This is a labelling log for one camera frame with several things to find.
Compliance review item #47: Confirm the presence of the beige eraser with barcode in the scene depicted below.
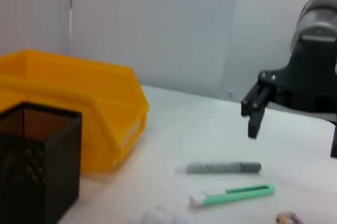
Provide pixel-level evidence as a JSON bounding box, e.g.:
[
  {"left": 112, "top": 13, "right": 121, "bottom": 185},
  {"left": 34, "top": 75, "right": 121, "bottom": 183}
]
[{"left": 275, "top": 210, "right": 304, "bottom": 224}]

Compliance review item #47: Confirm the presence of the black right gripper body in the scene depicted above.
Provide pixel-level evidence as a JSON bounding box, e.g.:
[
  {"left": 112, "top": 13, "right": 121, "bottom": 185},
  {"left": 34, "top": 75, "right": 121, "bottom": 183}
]
[{"left": 259, "top": 33, "right": 337, "bottom": 116}]

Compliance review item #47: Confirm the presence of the yellow plastic storage bin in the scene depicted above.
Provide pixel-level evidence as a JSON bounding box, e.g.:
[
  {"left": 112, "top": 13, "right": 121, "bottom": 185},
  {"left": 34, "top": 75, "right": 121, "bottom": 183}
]
[{"left": 0, "top": 49, "right": 150, "bottom": 174}]

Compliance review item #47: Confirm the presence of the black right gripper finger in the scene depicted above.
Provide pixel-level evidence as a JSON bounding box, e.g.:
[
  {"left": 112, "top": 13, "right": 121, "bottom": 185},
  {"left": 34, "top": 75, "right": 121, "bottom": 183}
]
[
  {"left": 330, "top": 120, "right": 337, "bottom": 159},
  {"left": 240, "top": 78, "right": 277, "bottom": 139}
]

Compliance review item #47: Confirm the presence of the grey marker pen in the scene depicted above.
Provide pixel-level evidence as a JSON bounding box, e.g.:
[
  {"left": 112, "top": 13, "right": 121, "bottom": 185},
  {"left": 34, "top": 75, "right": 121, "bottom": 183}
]
[{"left": 176, "top": 161, "right": 262, "bottom": 175}]

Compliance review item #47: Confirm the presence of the green utility knife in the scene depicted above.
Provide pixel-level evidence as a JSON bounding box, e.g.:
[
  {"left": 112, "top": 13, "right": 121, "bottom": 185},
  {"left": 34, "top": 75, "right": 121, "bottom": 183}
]
[{"left": 190, "top": 184, "right": 276, "bottom": 208}]

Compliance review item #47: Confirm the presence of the black mesh pen holder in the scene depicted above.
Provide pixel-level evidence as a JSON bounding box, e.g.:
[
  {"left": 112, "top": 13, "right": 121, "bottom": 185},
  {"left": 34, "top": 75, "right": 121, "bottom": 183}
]
[{"left": 0, "top": 102, "right": 83, "bottom": 224}]

